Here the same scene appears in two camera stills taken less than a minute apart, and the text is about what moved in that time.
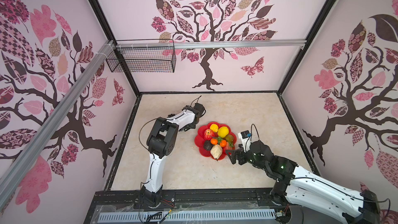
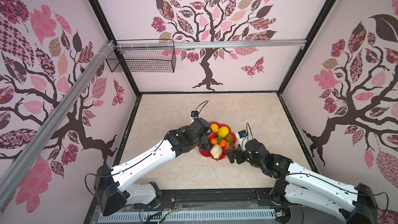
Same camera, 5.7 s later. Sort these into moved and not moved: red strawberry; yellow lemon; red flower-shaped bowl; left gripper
Moved: left gripper
Not moved: red flower-shaped bowl; yellow lemon; red strawberry
